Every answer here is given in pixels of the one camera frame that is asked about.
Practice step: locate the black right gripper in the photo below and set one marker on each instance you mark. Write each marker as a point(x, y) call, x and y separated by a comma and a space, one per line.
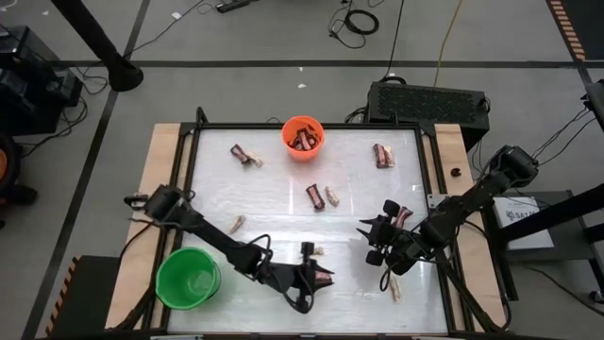
point(398, 245)

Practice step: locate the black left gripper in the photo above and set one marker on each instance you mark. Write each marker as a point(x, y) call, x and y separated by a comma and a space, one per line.
point(295, 283)

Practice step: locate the brown candy bar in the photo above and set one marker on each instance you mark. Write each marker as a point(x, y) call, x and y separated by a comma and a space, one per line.
point(239, 153)
point(315, 197)
point(312, 129)
point(305, 140)
point(293, 143)
point(380, 156)
point(404, 216)
point(323, 278)

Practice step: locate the cream candy bar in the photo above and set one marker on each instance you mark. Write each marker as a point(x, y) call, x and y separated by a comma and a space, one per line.
point(237, 224)
point(390, 156)
point(395, 288)
point(331, 196)
point(318, 250)
point(255, 160)

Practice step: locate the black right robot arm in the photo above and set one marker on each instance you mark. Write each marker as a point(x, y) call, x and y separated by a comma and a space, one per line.
point(472, 198)

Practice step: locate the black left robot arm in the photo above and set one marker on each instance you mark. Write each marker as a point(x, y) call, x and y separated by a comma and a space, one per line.
point(212, 236)

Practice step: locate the grey metal mounting plate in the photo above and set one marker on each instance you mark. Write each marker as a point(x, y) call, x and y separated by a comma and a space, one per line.
point(435, 200)

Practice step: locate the small black round object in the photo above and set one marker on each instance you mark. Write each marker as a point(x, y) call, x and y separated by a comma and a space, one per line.
point(456, 172)

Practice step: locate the light wooden side board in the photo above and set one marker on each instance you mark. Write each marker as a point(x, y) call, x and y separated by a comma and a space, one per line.
point(448, 151)
point(141, 165)

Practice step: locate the orange plastic bucket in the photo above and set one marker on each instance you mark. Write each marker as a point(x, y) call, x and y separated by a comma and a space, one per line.
point(290, 151)

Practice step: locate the black mesh computer case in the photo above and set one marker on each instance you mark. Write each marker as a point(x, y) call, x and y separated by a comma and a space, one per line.
point(424, 108)

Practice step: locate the green plastic bucket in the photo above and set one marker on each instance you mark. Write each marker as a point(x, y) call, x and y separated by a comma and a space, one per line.
point(189, 278)

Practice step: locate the white printed sign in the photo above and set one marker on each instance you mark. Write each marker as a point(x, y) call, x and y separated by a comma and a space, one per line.
point(524, 229)

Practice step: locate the black stand beam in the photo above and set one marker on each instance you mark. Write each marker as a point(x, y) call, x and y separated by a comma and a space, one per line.
point(557, 212)

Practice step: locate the black orange striped floor mat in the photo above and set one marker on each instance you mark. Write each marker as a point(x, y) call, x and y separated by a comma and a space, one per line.
point(580, 23)
point(89, 297)

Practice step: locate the black power strip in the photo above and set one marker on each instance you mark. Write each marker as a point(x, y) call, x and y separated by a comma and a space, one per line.
point(232, 5)

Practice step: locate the black pole stand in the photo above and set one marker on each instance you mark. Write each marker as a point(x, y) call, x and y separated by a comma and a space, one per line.
point(120, 71)

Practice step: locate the orange and black machine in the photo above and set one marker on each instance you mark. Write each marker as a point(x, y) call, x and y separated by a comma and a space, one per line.
point(5, 165)

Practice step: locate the black equipment stack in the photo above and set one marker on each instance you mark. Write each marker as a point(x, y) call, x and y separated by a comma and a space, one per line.
point(33, 85)

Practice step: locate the black metal table frame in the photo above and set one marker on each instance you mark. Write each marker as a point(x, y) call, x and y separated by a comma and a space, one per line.
point(236, 126)

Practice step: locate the grey stand base plate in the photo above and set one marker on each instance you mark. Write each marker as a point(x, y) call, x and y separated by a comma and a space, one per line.
point(575, 248)

